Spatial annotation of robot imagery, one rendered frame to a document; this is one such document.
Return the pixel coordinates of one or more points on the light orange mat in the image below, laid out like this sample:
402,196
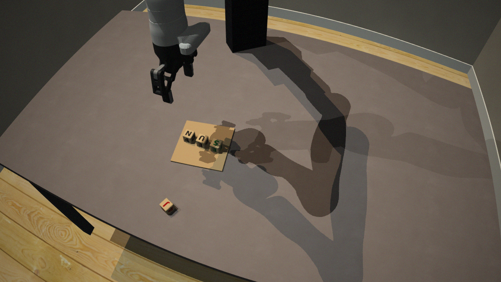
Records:
190,154

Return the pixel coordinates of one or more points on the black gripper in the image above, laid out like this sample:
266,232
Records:
171,60

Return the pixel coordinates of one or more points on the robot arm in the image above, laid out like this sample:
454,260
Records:
169,26

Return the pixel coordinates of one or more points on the tan letter block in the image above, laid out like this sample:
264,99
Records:
216,145
167,206
189,136
202,141

